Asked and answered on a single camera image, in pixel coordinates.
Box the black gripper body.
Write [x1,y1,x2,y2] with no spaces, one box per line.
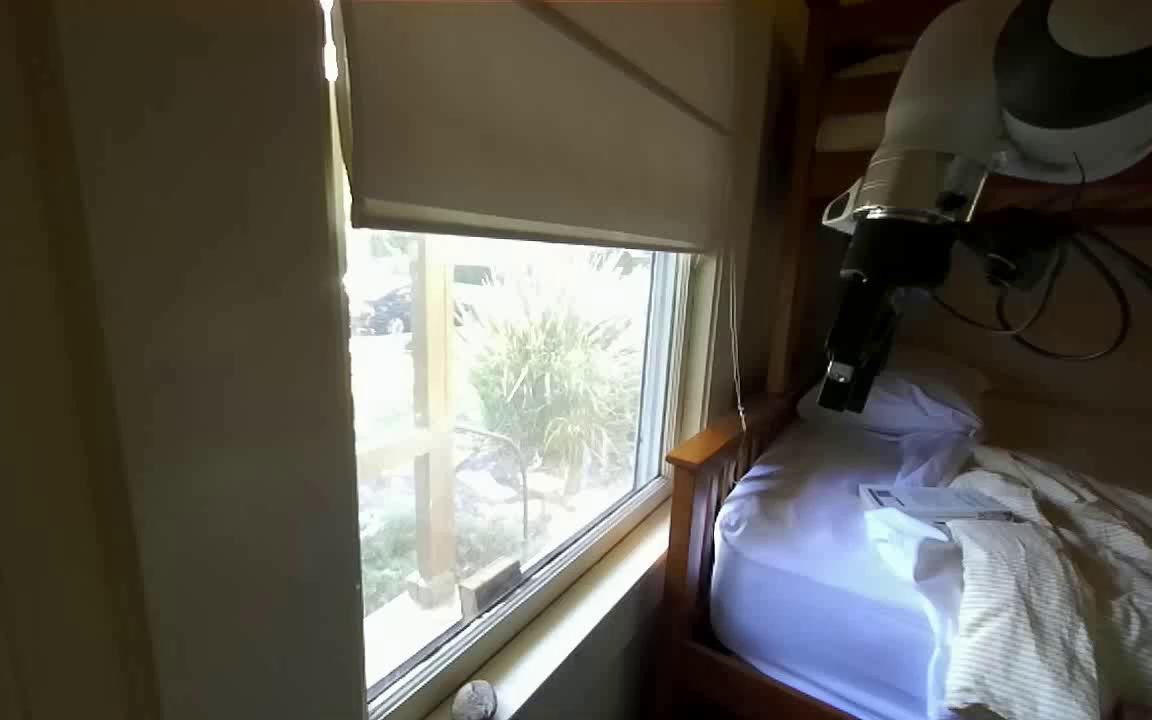
[816,216,960,390]

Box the white bed sheet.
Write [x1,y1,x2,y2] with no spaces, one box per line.
[797,365,988,466]

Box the white sheeted mattress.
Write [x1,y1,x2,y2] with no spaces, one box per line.
[707,417,956,720]

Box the green shrub outside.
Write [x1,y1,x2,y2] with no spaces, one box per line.
[467,301,646,491]

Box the white crumpled blanket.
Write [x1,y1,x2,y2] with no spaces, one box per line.
[859,442,1152,720]

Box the white framed window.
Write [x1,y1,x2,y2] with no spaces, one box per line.
[339,221,723,720]

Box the beige roller blind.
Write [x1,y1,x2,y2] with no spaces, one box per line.
[338,0,740,257]

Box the window latch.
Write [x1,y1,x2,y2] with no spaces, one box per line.
[456,552,526,619]

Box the wooden railing outside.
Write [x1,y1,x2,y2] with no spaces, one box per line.
[358,234,542,610]

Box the dark car outside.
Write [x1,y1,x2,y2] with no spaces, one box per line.
[354,285,422,338]

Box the round grey knob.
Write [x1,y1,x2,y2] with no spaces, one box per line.
[449,675,506,720]

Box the blind pull cord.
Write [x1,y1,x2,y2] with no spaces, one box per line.
[721,257,756,434]

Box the wooden bunk bed frame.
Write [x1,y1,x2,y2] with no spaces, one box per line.
[651,0,1152,720]

